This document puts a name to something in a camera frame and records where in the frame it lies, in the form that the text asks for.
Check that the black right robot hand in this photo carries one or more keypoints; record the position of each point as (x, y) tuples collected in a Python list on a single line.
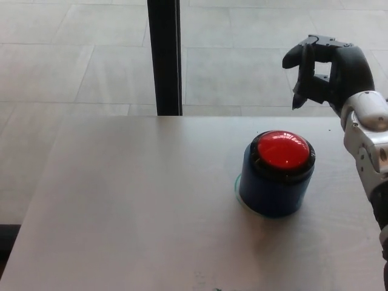
[(351, 72)]

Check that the red dome push button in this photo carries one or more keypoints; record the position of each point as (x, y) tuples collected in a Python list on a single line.
[(277, 169)]

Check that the black vertical pole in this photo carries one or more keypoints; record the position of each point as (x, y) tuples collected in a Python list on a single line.
[(165, 57)]

